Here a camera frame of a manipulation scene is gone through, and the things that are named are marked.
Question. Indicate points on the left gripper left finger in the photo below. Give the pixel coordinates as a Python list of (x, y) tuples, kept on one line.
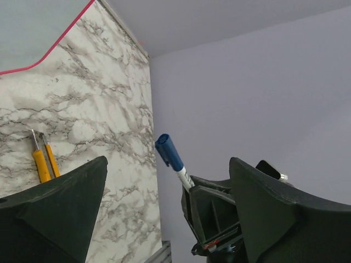
[(54, 221)]

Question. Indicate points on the blue capped marker pen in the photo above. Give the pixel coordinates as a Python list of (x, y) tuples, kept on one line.
[(166, 149)]

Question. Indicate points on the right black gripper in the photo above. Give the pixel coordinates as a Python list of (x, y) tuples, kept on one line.
[(210, 211)]

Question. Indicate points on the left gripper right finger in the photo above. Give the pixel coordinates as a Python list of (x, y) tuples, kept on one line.
[(281, 223)]

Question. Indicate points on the pink framed whiteboard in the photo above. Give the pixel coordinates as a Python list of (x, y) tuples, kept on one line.
[(31, 29)]

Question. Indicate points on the yellow utility knife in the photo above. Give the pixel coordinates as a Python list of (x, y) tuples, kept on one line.
[(43, 155)]

